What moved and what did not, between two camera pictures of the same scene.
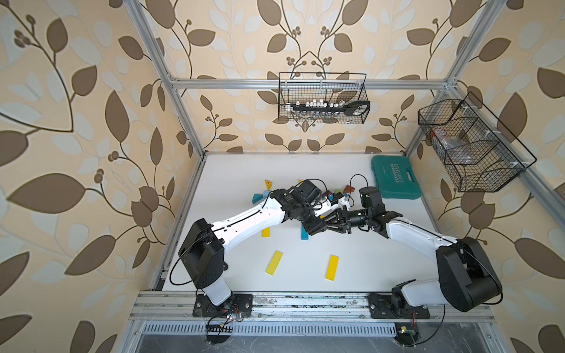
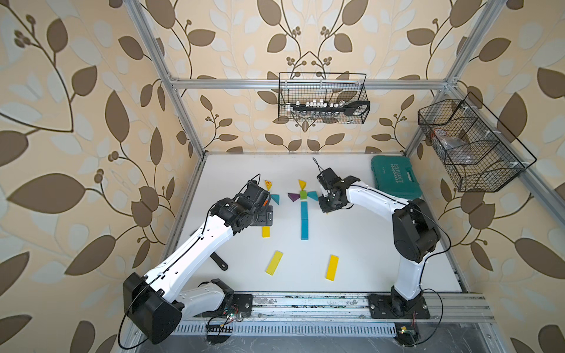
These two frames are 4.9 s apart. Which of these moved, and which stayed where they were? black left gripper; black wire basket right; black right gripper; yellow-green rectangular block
Moved: black left gripper; black right gripper
Stayed: black wire basket right; yellow-green rectangular block
